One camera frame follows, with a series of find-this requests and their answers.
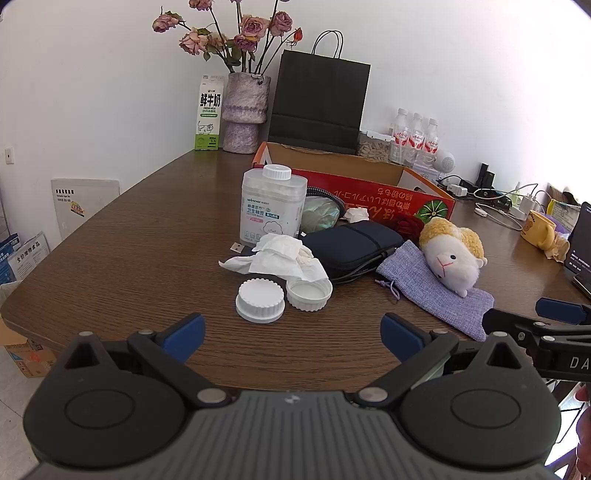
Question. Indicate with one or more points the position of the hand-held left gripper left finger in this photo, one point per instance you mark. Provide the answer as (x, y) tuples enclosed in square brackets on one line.
[(187, 337)]

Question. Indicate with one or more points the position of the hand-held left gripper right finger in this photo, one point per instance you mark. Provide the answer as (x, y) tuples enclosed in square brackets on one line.
[(401, 339)]

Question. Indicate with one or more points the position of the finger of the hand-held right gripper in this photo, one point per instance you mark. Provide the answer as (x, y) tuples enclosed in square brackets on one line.
[(508, 325), (563, 310)]

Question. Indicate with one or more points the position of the white and yellow alpaca plush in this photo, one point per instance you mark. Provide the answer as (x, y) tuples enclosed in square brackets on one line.
[(450, 263)]

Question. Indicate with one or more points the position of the black zipper pouch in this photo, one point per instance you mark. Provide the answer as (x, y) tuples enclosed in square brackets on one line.
[(351, 247)]

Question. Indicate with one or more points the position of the red artificial rose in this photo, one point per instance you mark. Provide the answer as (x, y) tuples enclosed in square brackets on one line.
[(408, 226)]

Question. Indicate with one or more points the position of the red printed cardboard box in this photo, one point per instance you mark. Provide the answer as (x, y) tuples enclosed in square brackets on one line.
[(369, 194)]

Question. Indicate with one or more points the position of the translucent cotton swab jar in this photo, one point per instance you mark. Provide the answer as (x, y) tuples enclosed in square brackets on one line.
[(270, 207)]

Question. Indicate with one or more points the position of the clear container of seeds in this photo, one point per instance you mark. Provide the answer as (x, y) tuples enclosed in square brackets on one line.
[(374, 147)]

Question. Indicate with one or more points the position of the person's right hand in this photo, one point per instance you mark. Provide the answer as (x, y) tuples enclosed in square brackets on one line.
[(586, 429)]

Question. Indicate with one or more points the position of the dark screen tablet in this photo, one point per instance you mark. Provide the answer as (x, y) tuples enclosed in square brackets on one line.
[(579, 254)]

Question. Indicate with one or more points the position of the beige crumpled paper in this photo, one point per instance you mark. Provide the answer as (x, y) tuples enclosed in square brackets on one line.
[(558, 249)]

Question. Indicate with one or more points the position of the white ribbed plastic lid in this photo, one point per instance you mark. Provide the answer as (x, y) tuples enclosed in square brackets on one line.
[(258, 300)]

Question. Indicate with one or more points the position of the yellow mug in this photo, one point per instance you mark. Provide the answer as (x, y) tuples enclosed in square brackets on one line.
[(538, 228)]

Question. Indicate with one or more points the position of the small usb dongle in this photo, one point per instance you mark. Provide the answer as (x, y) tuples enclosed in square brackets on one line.
[(238, 247)]

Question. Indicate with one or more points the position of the white crumpled tissue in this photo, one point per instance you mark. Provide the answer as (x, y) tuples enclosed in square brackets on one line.
[(272, 261)]

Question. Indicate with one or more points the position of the small crumpled white paper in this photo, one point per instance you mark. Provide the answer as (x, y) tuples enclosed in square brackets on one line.
[(356, 214)]

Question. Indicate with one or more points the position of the white power adapter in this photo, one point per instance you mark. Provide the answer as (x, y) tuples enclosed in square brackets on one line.
[(458, 190)]

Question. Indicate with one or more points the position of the iridescent zipper pouch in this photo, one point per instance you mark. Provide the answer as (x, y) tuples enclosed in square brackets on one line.
[(318, 214)]

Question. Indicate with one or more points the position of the black charger dock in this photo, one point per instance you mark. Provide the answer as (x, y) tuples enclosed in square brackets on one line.
[(485, 175)]

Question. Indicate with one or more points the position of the white sign board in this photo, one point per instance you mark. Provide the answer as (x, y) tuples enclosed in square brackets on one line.
[(85, 207)]

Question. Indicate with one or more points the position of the brown cardboard carton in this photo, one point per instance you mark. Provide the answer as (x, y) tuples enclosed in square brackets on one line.
[(23, 355)]

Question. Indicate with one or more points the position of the white printed tin box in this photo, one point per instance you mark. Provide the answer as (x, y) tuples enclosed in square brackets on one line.
[(425, 170)]

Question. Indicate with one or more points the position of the white round speaker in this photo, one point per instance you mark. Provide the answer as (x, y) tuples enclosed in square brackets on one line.
[(445, 161)]

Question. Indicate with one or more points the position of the blue and white boxes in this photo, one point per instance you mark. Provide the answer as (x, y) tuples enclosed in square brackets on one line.
[(27, 258)]

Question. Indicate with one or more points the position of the red label water bottle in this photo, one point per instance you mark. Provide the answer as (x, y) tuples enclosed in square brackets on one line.
[(400, 131), (416, 136), (431, 141)]

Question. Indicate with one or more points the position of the white and green milk carton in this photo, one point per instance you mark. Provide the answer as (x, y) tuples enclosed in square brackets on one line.
[(210, 106)]

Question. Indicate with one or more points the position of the purple textured vase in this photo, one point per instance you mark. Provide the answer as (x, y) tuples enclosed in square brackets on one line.
[(244, 106)]

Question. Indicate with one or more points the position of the black paper bag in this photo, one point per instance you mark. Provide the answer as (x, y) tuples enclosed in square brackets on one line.
[(318, 101)]

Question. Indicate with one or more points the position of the dried pink rose bouquet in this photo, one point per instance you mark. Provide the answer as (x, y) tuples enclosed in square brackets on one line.
[(251, 25)]

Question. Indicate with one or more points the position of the white wall charger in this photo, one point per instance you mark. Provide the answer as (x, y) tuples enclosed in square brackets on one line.
[(524, 207)]

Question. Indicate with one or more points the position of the white wall socket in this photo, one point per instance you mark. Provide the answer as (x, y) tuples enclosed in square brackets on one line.
[(9, 156)]

